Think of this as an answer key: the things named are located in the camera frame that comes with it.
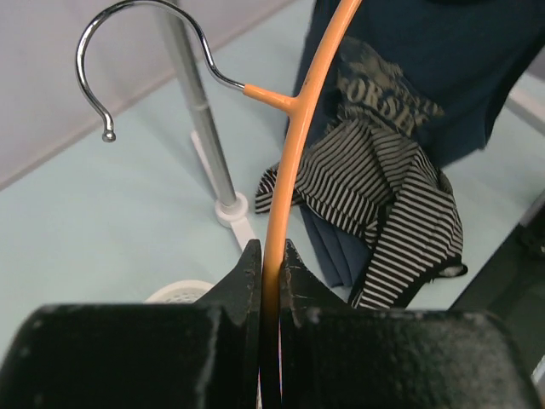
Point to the navy blue t-shirt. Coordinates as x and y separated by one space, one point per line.
436 72

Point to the black white striped tank top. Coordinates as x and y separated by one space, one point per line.
380 187

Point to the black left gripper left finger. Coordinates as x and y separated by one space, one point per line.
142 355

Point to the silver clothes rack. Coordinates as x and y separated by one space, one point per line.
231 207

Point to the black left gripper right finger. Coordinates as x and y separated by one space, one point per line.
334 356

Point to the white perforated plastic basket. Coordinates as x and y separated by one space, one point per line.
183 291

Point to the orange plastic hanger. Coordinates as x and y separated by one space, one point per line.
300 110

